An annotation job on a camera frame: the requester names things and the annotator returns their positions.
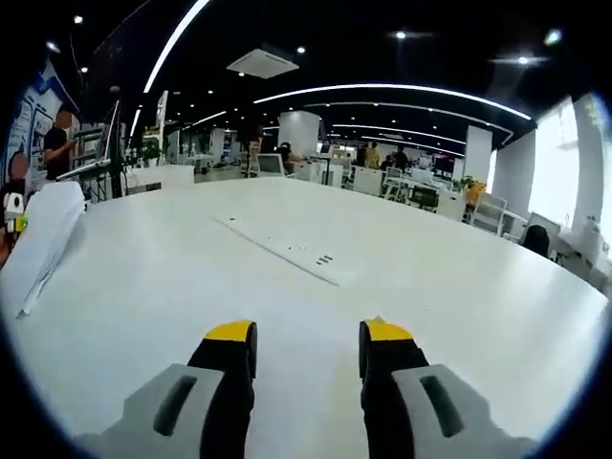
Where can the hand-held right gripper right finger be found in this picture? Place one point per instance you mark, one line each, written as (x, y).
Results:
(406, 401)

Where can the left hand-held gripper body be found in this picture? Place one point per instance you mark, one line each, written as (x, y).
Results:
(13, 204)

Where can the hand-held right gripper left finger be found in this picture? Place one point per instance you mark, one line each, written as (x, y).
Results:
(191, 397)

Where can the white paper sheet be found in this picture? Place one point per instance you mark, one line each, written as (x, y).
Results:
(52, 225)

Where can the silver laptop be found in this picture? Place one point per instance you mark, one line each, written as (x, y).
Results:
(102, 143)

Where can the white reception counter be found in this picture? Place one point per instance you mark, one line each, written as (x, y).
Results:
(160, 179)

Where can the green potted plant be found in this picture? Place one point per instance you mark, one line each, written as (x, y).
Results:
(153, 154)
(473, 189)

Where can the white roll-up banner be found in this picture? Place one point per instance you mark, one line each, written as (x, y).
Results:
(162, 117)

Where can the white slatted office chair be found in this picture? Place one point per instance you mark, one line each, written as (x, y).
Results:
(490, 215)

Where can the black office chair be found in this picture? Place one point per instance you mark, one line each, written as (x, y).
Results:
(536, 241)

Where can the curved ceiling light strip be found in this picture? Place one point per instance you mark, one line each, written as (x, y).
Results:
(172, 40)
(392, 88)

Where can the black tripod stand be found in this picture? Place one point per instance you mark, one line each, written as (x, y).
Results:
(252, 143)

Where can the white mesh office chair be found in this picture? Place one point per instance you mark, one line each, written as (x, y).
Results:
(270, 165)

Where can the large bright window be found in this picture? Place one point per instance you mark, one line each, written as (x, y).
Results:
(554, 162)

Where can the ceiling air conditioner vent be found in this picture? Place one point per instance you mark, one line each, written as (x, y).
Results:
(263, 62)

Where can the blue white wall poster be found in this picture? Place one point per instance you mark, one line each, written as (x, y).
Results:
(33, 119)

